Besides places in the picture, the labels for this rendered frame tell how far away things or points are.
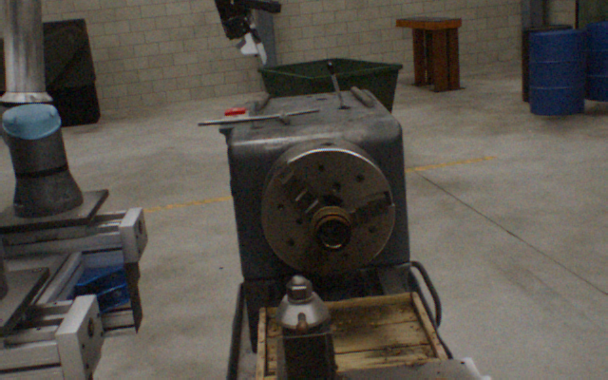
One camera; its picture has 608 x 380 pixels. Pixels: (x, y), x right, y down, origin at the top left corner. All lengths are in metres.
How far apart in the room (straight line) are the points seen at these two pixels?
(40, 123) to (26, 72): 0.18
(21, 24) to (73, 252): 0.54
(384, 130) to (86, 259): 0.78
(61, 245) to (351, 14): 10.49
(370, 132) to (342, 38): 10.14
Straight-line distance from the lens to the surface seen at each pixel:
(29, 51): 1.71
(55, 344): 1.13
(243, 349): 2.15
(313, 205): 1.47
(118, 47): 11.41
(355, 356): 1.37
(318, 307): 1.00
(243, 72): 11.52
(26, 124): 1.57
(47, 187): 1.58
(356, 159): 1.53
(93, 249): 1.60
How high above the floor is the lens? 1.59
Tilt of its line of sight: 16 degrees down
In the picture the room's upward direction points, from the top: 6 degrees counter-clockwise
